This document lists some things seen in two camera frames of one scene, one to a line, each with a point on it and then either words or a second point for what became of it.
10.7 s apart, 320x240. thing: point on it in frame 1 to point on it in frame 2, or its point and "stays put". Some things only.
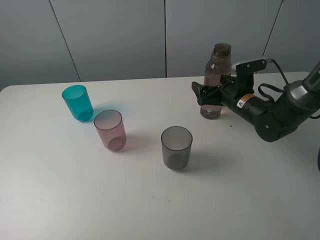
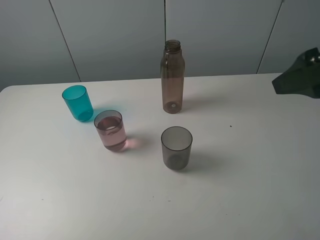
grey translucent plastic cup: [176, 142] stays put
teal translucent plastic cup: [77, 99] stays put
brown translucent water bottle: [218, 71] to [173, 71]
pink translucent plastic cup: [110, 127] stays put
